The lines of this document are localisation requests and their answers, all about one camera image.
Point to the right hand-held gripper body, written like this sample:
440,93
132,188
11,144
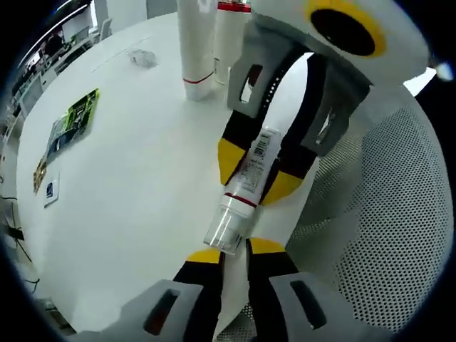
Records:
402,42

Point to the grey mesh office chair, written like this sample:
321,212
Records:
384,213

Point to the white skincare tube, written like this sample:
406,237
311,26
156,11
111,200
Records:
196,42

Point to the gold foil sachet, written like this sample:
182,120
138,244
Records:
40,174

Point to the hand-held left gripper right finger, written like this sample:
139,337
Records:
267,285

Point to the clear packet with blue square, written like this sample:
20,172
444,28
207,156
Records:
51,190

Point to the white office chair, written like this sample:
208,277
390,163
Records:
106,28

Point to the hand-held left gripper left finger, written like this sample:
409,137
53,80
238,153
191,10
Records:
199,285

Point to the green black foil packet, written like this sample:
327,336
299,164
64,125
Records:
75,121

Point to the tall red-collared white skincare bottle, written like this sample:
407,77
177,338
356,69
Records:
228,39

